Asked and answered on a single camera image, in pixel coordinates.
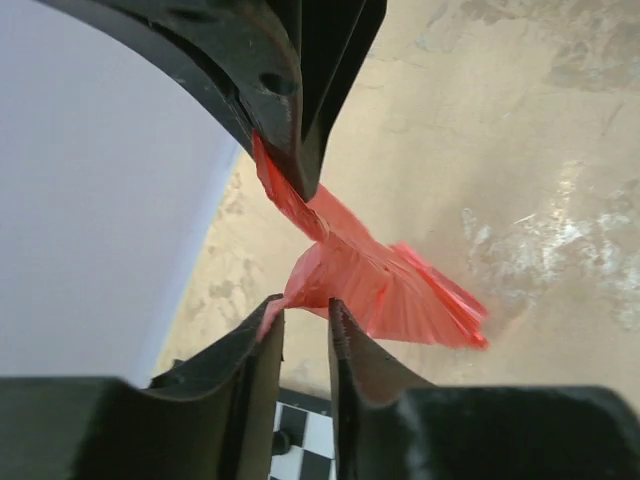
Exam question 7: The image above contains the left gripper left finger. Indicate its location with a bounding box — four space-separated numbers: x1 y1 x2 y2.
1 309 284 479

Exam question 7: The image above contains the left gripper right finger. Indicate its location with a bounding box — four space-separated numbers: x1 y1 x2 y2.
329 299 639 480

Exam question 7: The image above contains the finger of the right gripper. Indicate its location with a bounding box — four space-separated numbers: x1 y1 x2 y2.
49 1 310 195
298 0 387 200

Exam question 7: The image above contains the red plastic trash bag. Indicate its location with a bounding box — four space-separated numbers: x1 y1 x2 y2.
252 134 489 349

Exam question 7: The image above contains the black chess piece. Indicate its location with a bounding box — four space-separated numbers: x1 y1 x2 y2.
271 430 291 456

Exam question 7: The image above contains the black white chessboard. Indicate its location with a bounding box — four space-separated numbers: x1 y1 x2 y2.
268 388 337 480

